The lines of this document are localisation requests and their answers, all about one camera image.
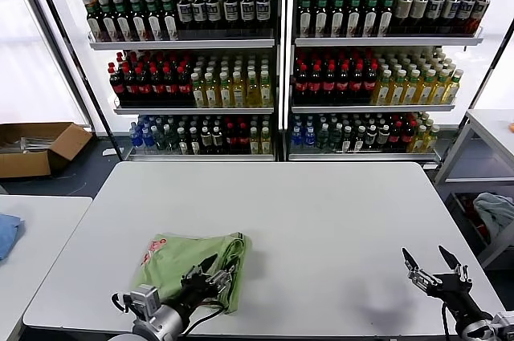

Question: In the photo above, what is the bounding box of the grey storage crate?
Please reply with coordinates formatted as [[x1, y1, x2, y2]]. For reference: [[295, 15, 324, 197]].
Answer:
[[444, 191, 514, 270]]

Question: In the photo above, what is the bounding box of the red cloth item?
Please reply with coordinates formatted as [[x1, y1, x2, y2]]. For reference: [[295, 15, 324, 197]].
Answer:
[[460, 194, 491, 243]]

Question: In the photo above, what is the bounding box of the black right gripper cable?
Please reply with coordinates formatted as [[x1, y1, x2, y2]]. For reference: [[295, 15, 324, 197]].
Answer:
[[440, 301, 451, 337]]

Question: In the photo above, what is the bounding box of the white cap red drink bottle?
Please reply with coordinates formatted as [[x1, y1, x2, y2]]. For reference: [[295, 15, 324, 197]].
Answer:
[[471, 0, 492, 35]]

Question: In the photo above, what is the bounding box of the black left camera cable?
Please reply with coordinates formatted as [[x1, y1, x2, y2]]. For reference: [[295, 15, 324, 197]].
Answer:
[[111, 291, 133, 315]]

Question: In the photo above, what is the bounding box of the small red label cola bottle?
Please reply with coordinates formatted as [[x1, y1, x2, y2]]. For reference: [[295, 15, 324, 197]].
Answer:
[[401, 120, 415, 151], [225, 121, 238, 154], [236, 121, 249, 154], [390, 120, 403, 151]]

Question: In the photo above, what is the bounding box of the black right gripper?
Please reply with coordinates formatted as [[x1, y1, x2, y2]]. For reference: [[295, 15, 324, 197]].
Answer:
[[401, 244, 490, 331]]

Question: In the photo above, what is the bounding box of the green t-shirt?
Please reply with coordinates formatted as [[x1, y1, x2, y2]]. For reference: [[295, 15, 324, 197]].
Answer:
[[130, 231, 254, 315]]

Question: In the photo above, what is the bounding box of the yellow juice bottle white cap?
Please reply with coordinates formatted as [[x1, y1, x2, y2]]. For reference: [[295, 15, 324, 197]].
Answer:
[[258, 70, 273, 108], [203, 71, 219, 108], [190, 71, 206, 108], [386, 69, 407, 105], [218, 71, 233, 108], [400, 69, 422, 105], [372, 69, 394, 105], [429, 69, 451, 105], [443, 69, 464, 105], [244, 70, 259, 108], [230, 70, 246, 108], [414, 69, 437, 105]]

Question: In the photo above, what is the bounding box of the blue folded cloth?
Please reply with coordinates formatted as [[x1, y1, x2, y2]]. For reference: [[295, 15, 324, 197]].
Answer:
[[0, 213, 25, 262]]

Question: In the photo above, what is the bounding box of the red cap cola bottle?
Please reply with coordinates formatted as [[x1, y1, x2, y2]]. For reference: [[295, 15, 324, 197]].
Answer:
[[321, 61, 337, 101], [136, 66, 152, 101], [294, 62, 310, 101], [176, 65, 191, 101], [363, 61, 379, 101], [308, 62, 324, 101], [336, 62, 352, 101], [108, 66, 125, 101], [149, 65, 165, 101], [162, 65, 178, 101], [349, 61, 366, 101], [122, 65, 138, 101]]

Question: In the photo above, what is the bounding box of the clear plastic packaging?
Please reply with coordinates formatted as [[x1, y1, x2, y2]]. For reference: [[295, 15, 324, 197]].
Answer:
[[11, 136, 53, 154]]

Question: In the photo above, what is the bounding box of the small white cap dark bottle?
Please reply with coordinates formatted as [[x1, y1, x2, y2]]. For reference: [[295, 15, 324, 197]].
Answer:
[[353, 125, 366, 152], [188, 125, 201, 154], [176, 126, 189, 154], [341, 125, 354, 152]]

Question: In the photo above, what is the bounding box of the open cardboard box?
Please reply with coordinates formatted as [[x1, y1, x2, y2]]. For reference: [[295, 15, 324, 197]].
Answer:
[[0, 121, 95, 179]]

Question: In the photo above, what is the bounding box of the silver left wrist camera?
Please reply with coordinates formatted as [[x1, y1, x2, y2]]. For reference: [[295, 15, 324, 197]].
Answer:
[[129, 283, 162, 320]]

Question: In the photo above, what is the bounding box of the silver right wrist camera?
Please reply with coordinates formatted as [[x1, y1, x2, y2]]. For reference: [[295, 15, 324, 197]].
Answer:
[[490, 311, 514, 338]]

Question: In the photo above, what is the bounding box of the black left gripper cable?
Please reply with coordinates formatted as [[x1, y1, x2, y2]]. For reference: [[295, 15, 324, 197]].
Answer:
[[182, 303, 226, 337]]

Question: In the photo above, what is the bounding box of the black slanted pole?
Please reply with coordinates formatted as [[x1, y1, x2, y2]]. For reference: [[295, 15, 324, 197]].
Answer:
[[26, 0, 124, 159], [461, 18, 514, 144]]

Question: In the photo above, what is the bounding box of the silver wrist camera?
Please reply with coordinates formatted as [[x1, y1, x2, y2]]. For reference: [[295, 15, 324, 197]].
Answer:
[[129, 283, 162, 320], [490, 311, 514, 338]]

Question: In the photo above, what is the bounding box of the white metal shelf unit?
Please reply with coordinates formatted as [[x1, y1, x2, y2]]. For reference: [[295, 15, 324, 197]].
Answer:
[[58, 0, 287, 162], [286, 0, 514, 168]]

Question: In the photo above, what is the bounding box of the grey metal frame table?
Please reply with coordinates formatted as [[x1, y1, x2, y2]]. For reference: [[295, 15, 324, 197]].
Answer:
[[433, 108, 514, 197]]

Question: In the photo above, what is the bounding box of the green cap dark tea bottle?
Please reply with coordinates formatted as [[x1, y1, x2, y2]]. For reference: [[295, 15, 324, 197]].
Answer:
[[161, 0, 178, 40], [129, 0, 146, 41], [113, 0, 131, 41], [313, 0, 330, 36], [363, 0, 380, 36], [99, 0, 116, 41], [378, 0, 396, 36], [330, 0, 346, 36], [347, 0, 363, 36], [297, 0, 314, 36], [86, 0, 103, 41], [145, 0, 162, 41]]

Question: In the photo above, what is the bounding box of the pale grey-blue crumpled cloth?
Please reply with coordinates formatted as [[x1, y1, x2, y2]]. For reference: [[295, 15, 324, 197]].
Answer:
[[472, 191, 514, 237]]

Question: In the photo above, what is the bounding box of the small dark bottle white label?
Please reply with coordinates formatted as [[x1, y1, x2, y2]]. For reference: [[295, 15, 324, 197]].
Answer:
[[377, 123, 391, 151], [210, 125, 223, 154], [199, 125, 212, 154], [365, 123, 378, 151]]

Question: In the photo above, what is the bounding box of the blue label dark drink bottle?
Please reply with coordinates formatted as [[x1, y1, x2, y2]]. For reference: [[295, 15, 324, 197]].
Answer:
[[222, 0, 239, 36], [176, 0, 192, 36], [254, 0, 271, 36], [206, 0, 222, 36], [238, 0, 255, 36], [441, 0, 461, 35], [426, 0, 445, 35], [457, 0, 476, 35], [190, 0, 207, 36]]

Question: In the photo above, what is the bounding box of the beige label dark drink bottle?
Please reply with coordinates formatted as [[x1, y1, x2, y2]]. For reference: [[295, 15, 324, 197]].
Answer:
[[394, 0, 414, 35], [410, 0, 430, 35]]

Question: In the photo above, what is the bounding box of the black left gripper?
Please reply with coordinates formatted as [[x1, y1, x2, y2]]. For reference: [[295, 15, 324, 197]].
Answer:
[[171, 252, 237, 315]]

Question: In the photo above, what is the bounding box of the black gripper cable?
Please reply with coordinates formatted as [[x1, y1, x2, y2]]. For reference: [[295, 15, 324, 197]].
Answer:
[[440, 301, 451, 337], [182, 303, 226, 337]]

